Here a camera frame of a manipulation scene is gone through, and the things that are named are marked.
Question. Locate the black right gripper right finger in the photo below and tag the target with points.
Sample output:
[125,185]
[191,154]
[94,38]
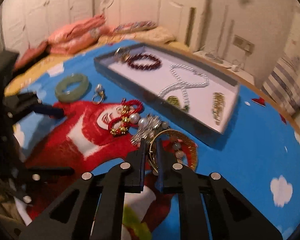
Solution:
[168,180]

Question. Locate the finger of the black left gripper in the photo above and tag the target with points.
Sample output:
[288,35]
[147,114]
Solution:
[36,176]
[21,105]

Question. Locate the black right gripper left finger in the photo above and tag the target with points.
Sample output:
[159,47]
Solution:
[134,180]

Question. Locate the amber gold bangle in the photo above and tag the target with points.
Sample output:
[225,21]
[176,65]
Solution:
[192,156]

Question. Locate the gold brooch pin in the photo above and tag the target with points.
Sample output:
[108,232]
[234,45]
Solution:
[218,107]

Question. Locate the shallow grey jewelry tray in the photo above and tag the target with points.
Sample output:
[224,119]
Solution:
[181,89]

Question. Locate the silver pearl brooch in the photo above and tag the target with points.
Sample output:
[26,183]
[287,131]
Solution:
[148,128]

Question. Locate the green jade bangle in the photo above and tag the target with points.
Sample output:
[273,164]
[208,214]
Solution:
[72,88]

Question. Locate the dark red cloth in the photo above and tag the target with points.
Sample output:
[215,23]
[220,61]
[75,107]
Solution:
[30,55]

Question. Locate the pink folded quilt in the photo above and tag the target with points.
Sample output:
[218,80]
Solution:
[72,38]

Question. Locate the white wardrobe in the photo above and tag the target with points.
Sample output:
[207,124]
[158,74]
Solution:
[26,23]

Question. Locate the blue cartoon play mat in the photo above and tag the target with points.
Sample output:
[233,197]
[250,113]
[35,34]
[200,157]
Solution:
[259,154]

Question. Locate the yellow blanket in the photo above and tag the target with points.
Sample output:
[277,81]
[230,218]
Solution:
[158,34]

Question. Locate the white desk lamp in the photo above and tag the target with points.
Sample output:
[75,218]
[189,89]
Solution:
[213,54]

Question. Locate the white nightstand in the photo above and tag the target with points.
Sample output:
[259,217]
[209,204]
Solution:
[234,68]

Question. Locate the patterned pillow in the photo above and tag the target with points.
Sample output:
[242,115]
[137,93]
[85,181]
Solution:
[134,27]

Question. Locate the white bed headboard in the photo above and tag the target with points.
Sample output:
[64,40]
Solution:
[183,18]

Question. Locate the patterned curtain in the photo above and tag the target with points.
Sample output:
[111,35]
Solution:
[283,84]

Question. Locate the wall power outlet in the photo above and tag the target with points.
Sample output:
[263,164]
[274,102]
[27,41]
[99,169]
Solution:
[243,44]

